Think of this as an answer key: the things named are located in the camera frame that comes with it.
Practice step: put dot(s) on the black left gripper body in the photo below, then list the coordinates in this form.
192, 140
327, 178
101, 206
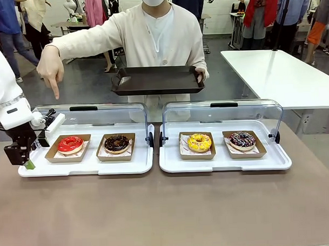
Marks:
23, 136

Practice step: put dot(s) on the cardboard donut box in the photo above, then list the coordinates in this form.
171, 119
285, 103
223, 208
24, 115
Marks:
183, 157
101, 158
50, 158
236, 156

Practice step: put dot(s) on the red glazed donut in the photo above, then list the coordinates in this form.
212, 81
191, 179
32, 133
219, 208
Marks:
63, 146

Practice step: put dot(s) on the white printed paper liner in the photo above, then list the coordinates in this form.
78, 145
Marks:
258, 150
130, 145
84, 151
183, 144

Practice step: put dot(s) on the black serving tray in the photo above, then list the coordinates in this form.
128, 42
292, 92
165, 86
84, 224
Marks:
157, 80

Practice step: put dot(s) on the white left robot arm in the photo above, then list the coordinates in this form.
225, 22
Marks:
1, 80

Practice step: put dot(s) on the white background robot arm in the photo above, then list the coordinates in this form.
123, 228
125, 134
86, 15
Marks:
71, 7

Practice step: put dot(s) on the person left forearm cream sleeve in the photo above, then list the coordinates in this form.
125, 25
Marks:
198, 58

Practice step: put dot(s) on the person right forearm cream sleeve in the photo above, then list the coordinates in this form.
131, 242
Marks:
91, 36

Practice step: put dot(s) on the plain chocolate donut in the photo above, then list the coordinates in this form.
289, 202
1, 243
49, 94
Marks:
111, 145

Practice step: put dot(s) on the person torso cream cardigan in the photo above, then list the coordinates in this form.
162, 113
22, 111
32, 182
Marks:
161, 36

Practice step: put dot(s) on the yellow glazed sprinkle donut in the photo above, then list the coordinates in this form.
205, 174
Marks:
193, 145

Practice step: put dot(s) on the chocolate donut colourful sprinkles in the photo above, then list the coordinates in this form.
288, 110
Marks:
236, 142

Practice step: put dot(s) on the person right hand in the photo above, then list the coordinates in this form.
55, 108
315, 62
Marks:
50, 66

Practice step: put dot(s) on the person left hand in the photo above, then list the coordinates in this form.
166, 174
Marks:
201, 74

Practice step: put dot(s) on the white display tray base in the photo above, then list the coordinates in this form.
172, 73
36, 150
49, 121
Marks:
225, 164
85, 167

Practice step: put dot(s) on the clear display lid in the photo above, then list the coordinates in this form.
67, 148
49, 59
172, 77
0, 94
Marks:
234, 112
104, 114

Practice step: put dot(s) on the bystander in cream jacket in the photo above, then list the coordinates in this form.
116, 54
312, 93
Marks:
36, 16

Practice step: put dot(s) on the pink hanging garment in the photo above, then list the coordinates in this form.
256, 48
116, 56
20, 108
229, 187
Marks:
94, 8

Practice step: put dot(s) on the white side table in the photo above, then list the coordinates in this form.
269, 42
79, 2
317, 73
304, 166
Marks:
276, 76

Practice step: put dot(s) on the bystander in red vest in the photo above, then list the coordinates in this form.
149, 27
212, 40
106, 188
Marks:
260, 14

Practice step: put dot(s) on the bystander in light blue shirt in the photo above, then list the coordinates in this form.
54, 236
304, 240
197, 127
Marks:
298, 7

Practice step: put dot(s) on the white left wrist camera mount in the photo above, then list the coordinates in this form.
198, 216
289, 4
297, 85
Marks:
55, 122

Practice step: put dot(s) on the black camera stand pole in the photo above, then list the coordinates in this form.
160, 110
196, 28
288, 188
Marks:
282, 21

